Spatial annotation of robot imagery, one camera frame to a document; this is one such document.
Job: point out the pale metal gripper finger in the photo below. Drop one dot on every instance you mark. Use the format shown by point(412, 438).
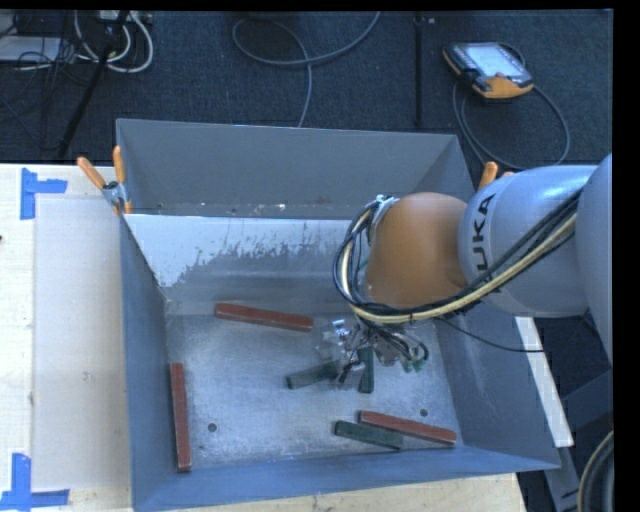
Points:
point(331, 341)
point(352, 373)

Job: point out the dark green flat block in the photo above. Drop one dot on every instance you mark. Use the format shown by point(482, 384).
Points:
point(367, 435)
point(310, 376)
point(367, 382)

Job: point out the red-brown flat block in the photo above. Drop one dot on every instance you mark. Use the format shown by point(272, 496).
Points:
point(180, 417)
point(262, 317)
point(407, 427)

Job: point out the grey metal bin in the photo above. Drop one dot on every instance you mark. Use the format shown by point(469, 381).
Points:
point(260, 395)

